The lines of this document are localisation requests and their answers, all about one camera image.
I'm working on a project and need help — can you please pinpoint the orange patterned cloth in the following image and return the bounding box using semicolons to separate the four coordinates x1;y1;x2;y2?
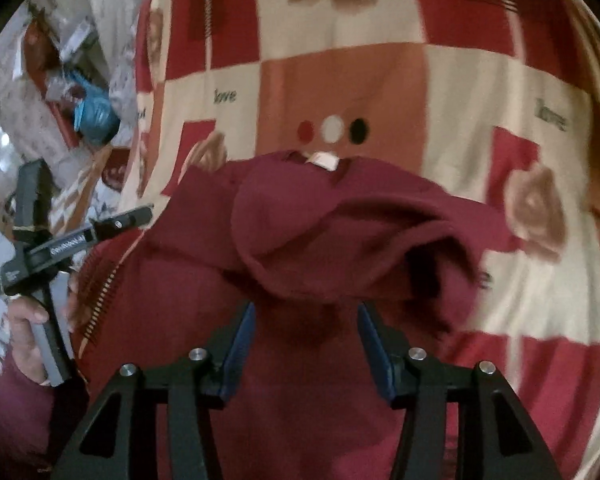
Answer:
50;144;132;241

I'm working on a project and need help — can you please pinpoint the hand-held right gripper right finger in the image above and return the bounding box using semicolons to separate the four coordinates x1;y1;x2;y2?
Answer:
356;301;564;480

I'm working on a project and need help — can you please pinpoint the person's left hand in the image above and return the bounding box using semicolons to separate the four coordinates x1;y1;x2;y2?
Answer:
6;274;89;387

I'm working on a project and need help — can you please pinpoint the white patterned curtain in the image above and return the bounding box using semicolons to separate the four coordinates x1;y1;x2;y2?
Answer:
82;0;148;128

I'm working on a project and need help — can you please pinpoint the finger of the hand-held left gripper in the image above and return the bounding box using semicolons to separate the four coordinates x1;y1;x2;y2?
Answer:
87;203;155;242

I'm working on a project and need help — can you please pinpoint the white floral cloth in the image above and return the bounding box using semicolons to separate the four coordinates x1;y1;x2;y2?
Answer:
0;35;78;161

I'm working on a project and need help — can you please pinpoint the brown bag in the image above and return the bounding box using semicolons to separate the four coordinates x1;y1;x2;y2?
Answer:
22;9;62;73

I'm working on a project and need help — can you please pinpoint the red and cream printed blanket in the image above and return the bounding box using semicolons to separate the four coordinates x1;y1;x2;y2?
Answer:
120;0;600;480

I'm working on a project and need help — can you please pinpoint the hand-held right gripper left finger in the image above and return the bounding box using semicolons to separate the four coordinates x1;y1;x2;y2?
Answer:
50;301;257;480

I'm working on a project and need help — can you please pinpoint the maroon sweater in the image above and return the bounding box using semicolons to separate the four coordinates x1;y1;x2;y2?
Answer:
71;151;525;480

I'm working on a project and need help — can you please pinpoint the person's left forearm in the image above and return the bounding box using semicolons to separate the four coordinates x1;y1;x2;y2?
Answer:
0;350;90;480

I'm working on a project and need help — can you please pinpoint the blue plastic bag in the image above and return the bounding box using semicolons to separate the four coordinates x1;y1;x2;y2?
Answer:
71;84;122;147

